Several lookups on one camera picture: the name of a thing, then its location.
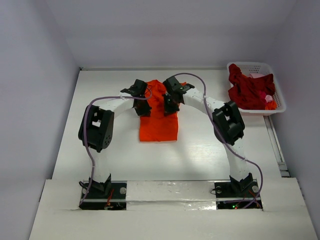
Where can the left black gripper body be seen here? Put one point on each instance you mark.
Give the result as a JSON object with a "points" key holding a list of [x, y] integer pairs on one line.
{"points": [[143, 109]]}

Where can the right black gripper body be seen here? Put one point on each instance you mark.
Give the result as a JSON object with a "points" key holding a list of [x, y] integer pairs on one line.
{"points": [[170, 106]]}

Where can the orange t shirt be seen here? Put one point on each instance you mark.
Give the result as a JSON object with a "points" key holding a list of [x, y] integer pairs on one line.
{"points": [[158, 127]]}

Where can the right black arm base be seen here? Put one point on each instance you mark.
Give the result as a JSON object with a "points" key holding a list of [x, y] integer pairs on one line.
{"points": [[228, 199]]}

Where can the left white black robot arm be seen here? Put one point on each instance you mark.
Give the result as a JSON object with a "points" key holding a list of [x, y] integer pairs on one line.
{"points": [[96, 129]]}

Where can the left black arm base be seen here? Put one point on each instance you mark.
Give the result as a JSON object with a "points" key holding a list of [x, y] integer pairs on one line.
{"points": [[114, 200]]}

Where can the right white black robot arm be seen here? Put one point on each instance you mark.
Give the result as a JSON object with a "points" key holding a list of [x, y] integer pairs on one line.
{"points": [[228, 126]]}

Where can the dark red t shirt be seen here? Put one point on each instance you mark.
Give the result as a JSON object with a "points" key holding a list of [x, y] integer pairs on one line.
{"points": [[250, 93]]}

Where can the white plastic basket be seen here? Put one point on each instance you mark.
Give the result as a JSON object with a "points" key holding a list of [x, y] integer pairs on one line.
{"points": [[256, 70]]}

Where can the small orange cloth in basket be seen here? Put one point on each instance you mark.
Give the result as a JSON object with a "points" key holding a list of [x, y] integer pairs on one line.
{"points": [[271, 105]]}

